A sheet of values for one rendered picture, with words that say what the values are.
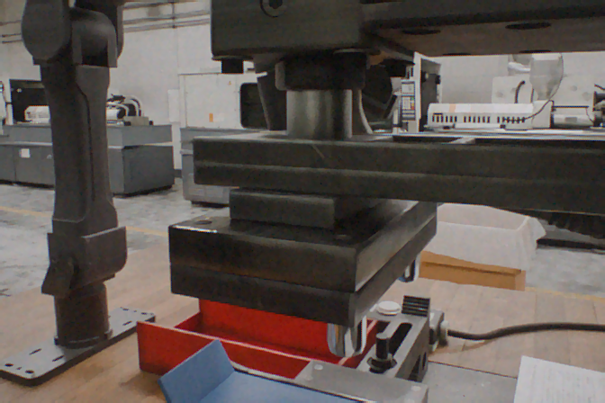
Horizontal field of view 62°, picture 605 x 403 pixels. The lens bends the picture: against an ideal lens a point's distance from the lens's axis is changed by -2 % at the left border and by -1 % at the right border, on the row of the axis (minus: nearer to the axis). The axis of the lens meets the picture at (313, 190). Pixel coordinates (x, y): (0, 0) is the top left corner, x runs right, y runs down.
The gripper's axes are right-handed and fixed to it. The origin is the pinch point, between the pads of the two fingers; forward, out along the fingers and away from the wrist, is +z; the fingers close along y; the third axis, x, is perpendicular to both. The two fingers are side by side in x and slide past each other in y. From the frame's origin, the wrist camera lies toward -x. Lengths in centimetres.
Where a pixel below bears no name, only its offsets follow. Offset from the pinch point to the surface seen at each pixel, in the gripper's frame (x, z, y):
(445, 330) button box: -8.7, 20.9, 11.7
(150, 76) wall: 564, -71, 708
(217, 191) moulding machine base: 317, 95, 452
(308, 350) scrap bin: 6.5, 18.5, 3.3
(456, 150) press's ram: -17.5, -9.1, -23.6
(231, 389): 1.9, 7.8, -18.5
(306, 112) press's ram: -9.7, -11.7, -20.7
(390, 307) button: -1.8, 18.0, 12.9
